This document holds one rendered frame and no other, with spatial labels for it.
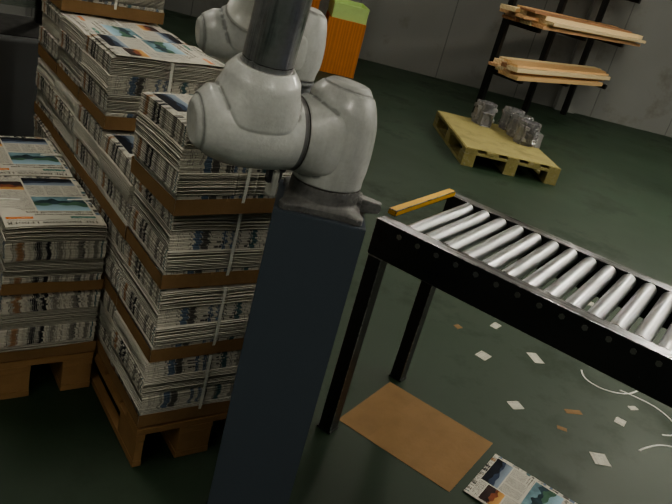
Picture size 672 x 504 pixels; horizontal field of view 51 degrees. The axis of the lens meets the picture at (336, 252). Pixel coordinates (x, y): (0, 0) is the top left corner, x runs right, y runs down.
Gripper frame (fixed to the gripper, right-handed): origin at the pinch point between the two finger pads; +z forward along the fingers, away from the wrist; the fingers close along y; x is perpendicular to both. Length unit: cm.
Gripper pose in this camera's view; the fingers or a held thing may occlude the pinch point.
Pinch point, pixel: (272, 182)
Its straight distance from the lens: 173.9
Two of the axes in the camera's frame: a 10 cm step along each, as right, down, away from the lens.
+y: -8.1, 0.4, -5.8
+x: 5.3, 4.6, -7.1
